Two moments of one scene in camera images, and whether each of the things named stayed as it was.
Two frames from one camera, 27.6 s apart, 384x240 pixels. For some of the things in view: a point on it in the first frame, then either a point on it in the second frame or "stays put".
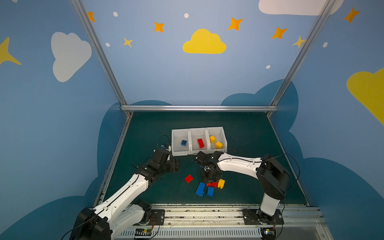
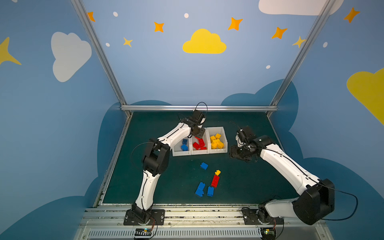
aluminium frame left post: x=101 y=52 stays put
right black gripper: x=210 y=174 -> x=240 y=151
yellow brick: x=218 y=145 stays put
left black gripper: x=173 y=165 -> x=198 y=132
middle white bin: x=198 y=140 stays put
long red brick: x=201 y=143 stays put
